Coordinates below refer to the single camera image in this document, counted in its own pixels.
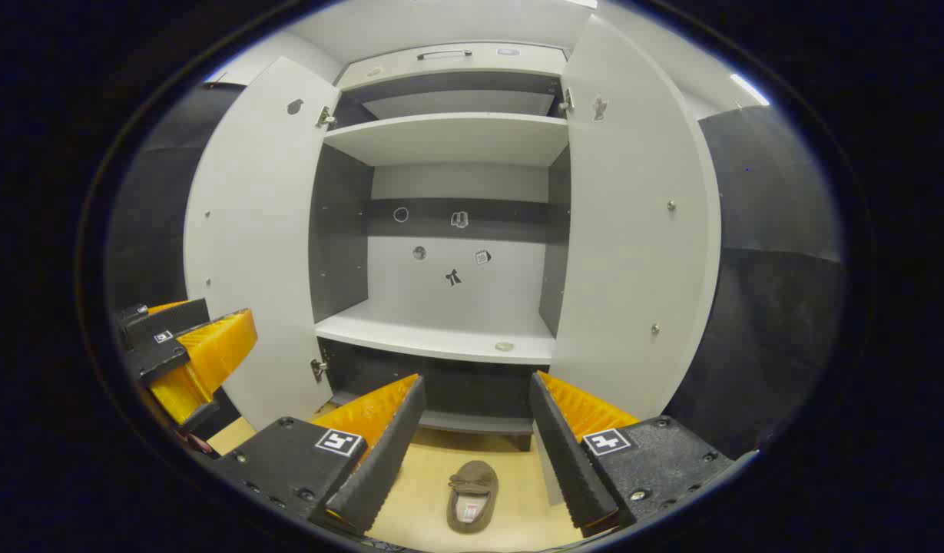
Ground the brown fuzzy slipper shoe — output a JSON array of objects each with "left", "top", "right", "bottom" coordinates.
[{"left": 446, "top": 459, "right": 500, "bottom": 535}]

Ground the black backdrop cloth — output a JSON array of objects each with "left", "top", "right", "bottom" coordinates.
[
  {"left": 664, "top": 105, "right": 847, "bottom": 460},
  {"left": 105, "top": 83, "right": 246, "bottom": 316}
]

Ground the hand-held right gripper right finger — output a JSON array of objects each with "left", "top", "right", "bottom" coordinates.
[{"left": 528, "top": 371, "right": 737, "bottom": 538}]

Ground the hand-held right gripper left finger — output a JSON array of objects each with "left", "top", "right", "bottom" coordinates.
[{"left": 210, "top": 374, "right": 427, "bottom": 538}]

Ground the white shoe cabinet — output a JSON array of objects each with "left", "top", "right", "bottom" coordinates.
[{"left": 310, "top": 42, "right": 572, "bottom": 454}]

